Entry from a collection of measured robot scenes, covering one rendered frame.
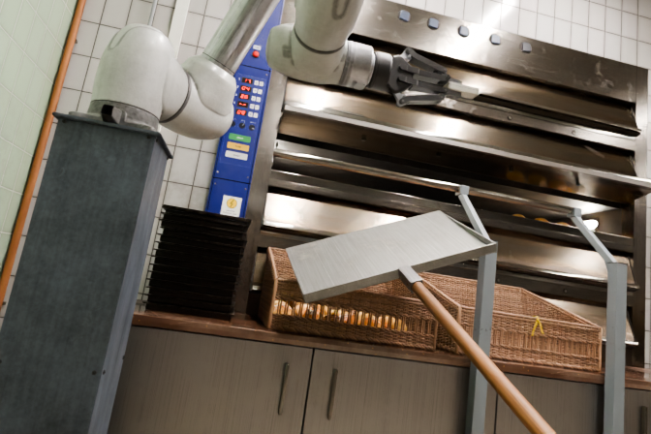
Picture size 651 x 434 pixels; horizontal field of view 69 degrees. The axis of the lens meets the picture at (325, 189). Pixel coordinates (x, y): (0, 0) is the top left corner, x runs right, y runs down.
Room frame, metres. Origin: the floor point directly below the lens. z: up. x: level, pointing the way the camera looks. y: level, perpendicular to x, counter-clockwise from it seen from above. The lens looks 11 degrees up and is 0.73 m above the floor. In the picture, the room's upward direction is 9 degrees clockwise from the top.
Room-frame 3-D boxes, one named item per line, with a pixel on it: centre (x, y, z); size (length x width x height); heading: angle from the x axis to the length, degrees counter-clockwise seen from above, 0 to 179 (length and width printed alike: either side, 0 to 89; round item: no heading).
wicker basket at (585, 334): (1.87, -0.72, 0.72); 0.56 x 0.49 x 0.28; 101
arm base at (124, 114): (1.06, 0.49, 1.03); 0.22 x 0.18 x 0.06; 9
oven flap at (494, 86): (2.13, -0.64, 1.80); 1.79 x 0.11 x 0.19; 100
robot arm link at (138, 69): (1.09, 0.49, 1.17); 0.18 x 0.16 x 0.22; 151
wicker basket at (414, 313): (1.77, -0.12, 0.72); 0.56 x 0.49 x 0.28; 100
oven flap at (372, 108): (2.13, -0.64, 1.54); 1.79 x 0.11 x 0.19; 100
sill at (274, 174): (2.16, -0.64, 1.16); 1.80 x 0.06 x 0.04; 100
